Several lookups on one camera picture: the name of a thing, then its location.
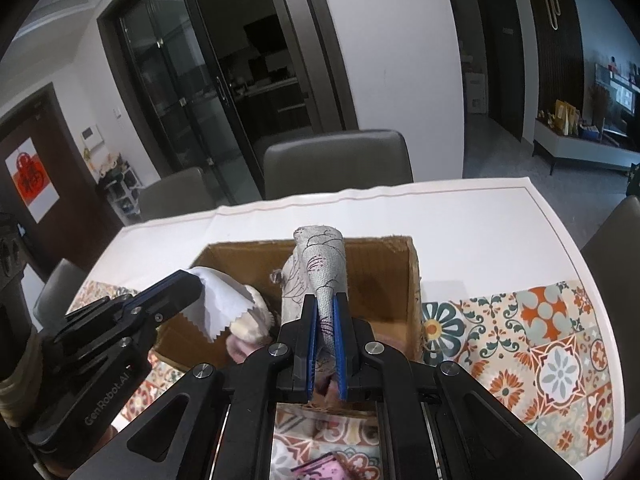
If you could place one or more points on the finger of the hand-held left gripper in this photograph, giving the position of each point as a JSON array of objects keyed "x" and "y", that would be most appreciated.
[
  {"x": 150, "y": 287},
  {"x": 175, "y": 297}
]

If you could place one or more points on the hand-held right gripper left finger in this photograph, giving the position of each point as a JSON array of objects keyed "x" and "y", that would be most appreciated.
[{"x": 311, "y": 340}]

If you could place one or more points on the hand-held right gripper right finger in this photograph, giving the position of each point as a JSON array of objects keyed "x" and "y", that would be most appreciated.
[{"x": 341, "y": 345}]

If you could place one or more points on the white zigzag-edged cloth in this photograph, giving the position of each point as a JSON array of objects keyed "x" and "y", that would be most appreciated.
[{"x": 220, "y": 305}]

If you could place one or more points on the cream plush cloth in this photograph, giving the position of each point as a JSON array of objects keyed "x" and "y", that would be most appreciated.
[{"x": 257, "y": 320}]

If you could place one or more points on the cardboard box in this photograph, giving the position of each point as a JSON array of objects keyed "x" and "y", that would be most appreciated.
[{"x": 380, "y": 280}]

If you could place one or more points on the grey patterned cloth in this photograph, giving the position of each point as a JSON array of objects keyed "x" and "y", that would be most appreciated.
[{"x": 320, "y": 265}]

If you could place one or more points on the person's left forearm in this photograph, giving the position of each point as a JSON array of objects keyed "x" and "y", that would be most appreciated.
[{"x": 17, "y": 380}]

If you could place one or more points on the grey dining chair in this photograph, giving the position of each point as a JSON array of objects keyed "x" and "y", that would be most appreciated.
[
  {"x": 57, "y": 290},
  {"x": 340, "y": 160},
  {"x": 617, "y": 260},
  {"x": 172, "y": 192}
]

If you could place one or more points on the white shoe rack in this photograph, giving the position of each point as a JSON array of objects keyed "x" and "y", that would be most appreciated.
[{"x": 122, "y": 195}]

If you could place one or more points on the brown wooden door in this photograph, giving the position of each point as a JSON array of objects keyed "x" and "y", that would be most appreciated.
[{"x": 65, "y": 200}]

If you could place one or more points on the pink printed packet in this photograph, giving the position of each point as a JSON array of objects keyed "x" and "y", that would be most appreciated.
[{"x": 320, "y": 467}]

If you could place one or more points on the red paper door poster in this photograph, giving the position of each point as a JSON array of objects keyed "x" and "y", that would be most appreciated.
[{"x": 30, "y": 180}]

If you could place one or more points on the dark sliding glass door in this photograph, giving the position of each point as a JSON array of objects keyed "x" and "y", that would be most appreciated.
[{"x": 165, "y": 85}]

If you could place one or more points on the stacked white cartons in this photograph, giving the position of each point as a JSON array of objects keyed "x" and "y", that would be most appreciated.
[{"x": 475, "y": 90}]

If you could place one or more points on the white tv console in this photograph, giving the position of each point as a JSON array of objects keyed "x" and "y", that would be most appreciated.
[{"x": 575, "y": 145}]

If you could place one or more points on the yellow paper bags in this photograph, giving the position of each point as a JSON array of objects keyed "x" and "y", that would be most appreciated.
[{"x": 567, "y": 117}]

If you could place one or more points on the dark hallway door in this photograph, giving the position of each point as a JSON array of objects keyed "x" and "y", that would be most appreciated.
[{"x": 500, "y": 60}]

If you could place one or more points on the television screen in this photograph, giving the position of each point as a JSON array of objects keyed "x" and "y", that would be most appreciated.
[{"x": 622, "y": 92}]

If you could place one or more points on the white wall intercom panel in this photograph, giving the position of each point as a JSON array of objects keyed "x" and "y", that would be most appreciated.
[{"x": 91, "y": 136}]

